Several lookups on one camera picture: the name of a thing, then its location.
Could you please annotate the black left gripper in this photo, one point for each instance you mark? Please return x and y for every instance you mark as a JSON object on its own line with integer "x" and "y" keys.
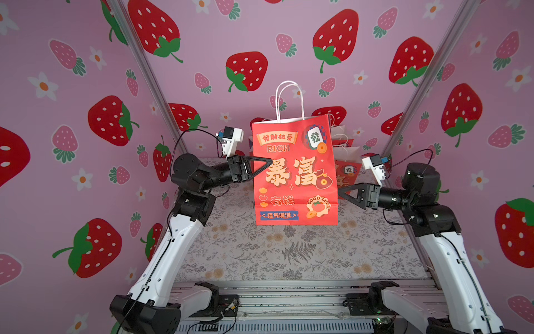
{"x": 238, "y": 173}

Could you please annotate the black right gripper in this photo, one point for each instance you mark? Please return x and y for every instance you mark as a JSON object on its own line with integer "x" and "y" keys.
{"x": 371, "y": 196}

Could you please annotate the red paper gift bag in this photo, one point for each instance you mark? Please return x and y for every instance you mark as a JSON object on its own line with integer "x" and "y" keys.
{"x": 300, "y": 186}

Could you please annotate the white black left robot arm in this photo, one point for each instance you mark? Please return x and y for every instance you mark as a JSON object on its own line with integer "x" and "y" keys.
{"x": 148, "y": 308}

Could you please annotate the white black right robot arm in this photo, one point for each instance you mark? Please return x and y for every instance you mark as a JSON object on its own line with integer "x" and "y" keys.
{"x": 439, "y": 233}

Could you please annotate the red paper bag front right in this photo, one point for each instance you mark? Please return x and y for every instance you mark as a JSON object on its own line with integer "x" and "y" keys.
{"x": 348, "y": 163}

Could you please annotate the red paper bag back right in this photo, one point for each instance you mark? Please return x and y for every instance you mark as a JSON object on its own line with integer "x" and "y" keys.
{"x": 339, "y": 137}

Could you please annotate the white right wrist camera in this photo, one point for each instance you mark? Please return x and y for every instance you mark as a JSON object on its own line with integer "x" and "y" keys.
{"x": 381, "y": 167}

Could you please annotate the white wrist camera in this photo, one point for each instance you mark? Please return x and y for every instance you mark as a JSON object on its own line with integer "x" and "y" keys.
{"x": 381, "y": 167}
{"x": 230, "y": 137}

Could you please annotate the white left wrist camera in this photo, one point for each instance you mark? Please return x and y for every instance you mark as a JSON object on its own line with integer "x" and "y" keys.
{"x": 230, "y": 137}

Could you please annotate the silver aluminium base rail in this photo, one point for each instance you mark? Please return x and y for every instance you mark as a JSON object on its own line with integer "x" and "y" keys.
{"x": 338, "y": 306}

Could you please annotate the silver aluminium corner post left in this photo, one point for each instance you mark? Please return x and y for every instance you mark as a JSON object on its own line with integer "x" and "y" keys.
{"x": 125, "y": 24}

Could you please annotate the silver aluminium corner post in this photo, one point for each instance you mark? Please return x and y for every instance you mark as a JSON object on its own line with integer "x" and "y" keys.
{"x": 456, "y": 28}
{"x": 125, "y": 24}

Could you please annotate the silver aluminium corner post right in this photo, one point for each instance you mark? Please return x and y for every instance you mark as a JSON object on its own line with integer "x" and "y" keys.
{"x": 456, "y": 28}

